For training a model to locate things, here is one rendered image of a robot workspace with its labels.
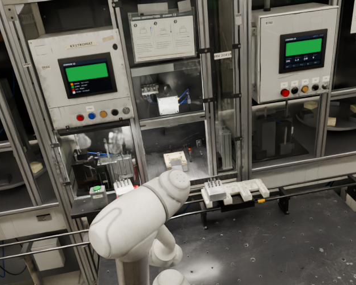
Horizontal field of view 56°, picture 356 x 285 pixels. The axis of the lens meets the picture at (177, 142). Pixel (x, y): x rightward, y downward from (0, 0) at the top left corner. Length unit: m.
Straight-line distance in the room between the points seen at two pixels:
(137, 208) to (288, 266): 1.12
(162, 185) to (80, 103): 0.94
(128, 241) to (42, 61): 1.10
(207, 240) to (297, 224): 0.53
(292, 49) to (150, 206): 1.24
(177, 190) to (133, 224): 0.16
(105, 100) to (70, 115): 0.20
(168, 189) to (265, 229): 1.17
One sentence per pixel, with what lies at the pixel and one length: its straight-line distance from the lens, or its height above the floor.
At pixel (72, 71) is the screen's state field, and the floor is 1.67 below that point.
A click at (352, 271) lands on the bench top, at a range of 1.91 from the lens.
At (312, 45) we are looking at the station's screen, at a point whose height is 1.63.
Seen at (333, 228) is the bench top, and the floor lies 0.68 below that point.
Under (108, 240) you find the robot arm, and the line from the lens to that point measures 0.88.
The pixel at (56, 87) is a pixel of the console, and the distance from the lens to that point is 1.77.
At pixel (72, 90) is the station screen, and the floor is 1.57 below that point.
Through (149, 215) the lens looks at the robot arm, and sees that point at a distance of 0.91.
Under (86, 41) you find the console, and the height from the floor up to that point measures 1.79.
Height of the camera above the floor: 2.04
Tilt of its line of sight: 27 degrees down
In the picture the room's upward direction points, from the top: 7 degrees counter-clockwise
